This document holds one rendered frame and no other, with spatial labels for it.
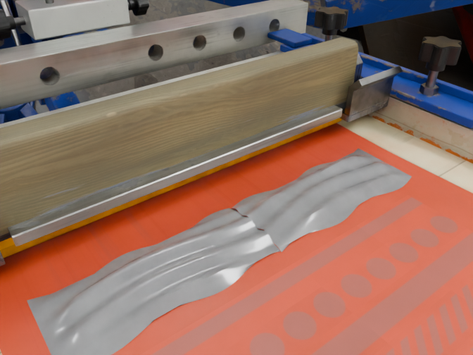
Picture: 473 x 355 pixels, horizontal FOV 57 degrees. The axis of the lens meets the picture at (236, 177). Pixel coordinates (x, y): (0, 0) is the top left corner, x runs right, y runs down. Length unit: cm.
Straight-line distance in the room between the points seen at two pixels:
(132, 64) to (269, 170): 24
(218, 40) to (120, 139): 33
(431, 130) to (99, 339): 41
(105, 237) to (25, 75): 23
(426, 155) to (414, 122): 5
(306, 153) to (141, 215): 20
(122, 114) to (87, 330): 16
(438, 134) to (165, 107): 31
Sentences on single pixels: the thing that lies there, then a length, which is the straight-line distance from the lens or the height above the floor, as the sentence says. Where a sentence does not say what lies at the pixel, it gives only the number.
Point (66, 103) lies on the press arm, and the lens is 82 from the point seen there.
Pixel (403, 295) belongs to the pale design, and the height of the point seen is 131.
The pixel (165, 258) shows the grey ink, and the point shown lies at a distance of 35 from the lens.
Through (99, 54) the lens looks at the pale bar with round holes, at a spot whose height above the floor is 116.
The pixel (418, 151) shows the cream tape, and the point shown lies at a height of 125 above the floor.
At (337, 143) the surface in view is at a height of 122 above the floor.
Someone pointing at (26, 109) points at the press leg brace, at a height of 34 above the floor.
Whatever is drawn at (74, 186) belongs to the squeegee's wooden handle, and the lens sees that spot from 36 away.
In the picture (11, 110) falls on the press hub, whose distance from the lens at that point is 150.
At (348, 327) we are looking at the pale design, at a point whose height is 131.
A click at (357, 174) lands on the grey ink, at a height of 126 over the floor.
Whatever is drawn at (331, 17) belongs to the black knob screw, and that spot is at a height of 124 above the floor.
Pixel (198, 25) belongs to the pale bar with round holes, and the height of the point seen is 117.
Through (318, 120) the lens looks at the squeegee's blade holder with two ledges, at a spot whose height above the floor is 125.
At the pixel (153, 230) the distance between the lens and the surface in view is 39.
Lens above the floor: 158
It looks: 56 degrees down
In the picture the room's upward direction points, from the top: 36 degrees clockwise
